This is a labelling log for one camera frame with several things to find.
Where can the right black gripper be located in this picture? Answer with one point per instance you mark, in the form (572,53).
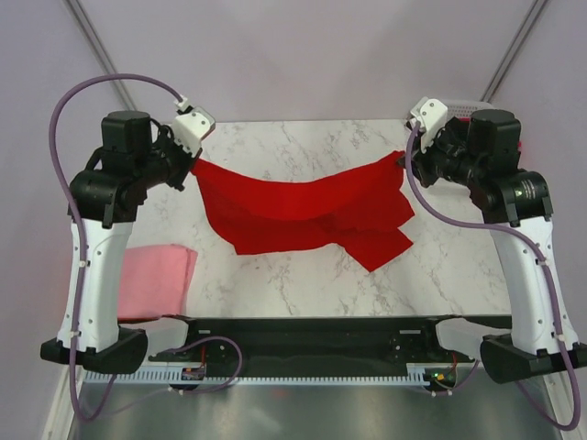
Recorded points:
(421,160)

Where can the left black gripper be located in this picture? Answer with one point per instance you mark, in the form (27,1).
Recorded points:
(166,137)

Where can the red t shirt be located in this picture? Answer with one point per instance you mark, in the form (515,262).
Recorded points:
(361,210)

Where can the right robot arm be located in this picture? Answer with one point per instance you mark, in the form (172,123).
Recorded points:
(481,152)

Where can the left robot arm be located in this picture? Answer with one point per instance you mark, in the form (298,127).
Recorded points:
(137,154)

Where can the white plastic basket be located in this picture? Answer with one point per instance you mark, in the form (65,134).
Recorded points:
(464,108)

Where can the folded pink t shirt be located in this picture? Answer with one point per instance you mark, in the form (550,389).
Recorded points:
(155,281)

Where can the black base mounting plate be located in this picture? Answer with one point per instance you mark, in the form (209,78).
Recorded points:
(314,346)

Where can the right aluminium frame post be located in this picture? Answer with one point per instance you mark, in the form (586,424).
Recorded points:
(523,33)

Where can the aluminium frame post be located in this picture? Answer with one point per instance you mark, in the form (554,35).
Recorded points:
(82,20)
(523,33)

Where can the left aluminium frame post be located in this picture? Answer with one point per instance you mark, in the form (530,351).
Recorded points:
(82,20)

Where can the white slotted cable duct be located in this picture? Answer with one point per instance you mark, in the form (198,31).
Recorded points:
(167,374)

